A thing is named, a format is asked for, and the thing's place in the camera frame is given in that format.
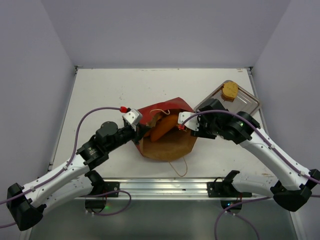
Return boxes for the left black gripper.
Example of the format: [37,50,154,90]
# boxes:
[106,121,151,153]

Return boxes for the long orange bread roll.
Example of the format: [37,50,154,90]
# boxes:
[149,114,179,142]

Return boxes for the red brown paper bag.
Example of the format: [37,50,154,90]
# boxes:
[135,97,197,164]

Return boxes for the round sliced bread piece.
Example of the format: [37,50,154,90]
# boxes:
[221,81,239,102]

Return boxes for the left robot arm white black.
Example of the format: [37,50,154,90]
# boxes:
[6,121,150,231]

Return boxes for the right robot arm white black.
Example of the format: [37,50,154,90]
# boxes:
[183,99,320,212]

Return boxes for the steel tray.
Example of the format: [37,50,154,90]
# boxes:
[194,80,261,115]

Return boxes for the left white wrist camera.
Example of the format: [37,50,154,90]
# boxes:
[122,108,143,131]

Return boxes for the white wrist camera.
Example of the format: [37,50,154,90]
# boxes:
[177,111,200,132]
[122,108,143,131]

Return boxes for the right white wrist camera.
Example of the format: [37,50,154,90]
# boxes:
[177,111,200,132]

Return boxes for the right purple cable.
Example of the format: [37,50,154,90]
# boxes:
[178,110,320,240]

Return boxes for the purple cable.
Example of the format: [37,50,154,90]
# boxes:
[178,110,320,240]
[0,106,132,228]

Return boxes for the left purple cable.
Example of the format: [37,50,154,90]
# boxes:
[0,106,132,228]

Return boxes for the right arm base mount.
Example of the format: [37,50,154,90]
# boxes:
[206,173,253,209]

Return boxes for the aluminium front rail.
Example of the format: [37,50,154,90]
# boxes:
[33,176,295,201]

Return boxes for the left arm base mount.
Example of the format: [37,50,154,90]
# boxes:
[84,181,120,213]

